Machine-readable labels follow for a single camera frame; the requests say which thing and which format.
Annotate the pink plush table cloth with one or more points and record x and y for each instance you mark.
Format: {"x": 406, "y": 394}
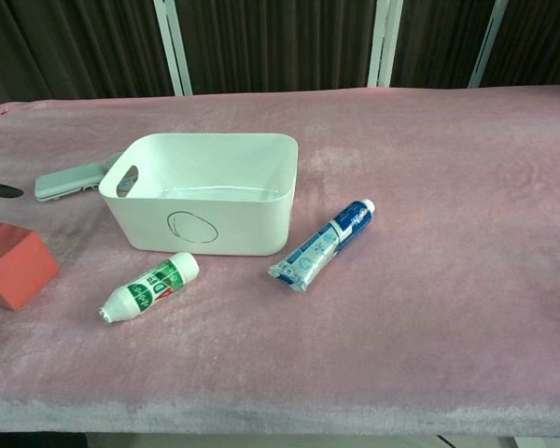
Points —
{"x": 401, "y": 280}

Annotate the dark brown curtain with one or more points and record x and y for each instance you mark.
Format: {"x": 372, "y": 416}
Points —
{"x": 284, "y": 42}

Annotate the green and white bottle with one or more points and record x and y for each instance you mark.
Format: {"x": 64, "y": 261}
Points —
{"x": 145, "y": 289}

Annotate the white plastic storage bin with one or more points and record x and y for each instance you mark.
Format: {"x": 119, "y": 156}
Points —
{"x": 205, "y": 219}

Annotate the blue and white toothpaste tube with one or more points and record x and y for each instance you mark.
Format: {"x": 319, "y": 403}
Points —
{"x": 324, "y": 245}

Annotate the red wooden house block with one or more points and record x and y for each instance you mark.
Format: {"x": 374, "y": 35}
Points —
{"x": 16, "y": 266}

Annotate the grey flat rectangular case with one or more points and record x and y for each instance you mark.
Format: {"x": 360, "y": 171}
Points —
{"x": 67, "y": 179}

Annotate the white metal frame post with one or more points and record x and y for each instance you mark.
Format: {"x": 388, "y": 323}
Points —
{"x": 173, "y": 44}
{"x": 487, "y": 42}
{"x": 380, "y": 42}

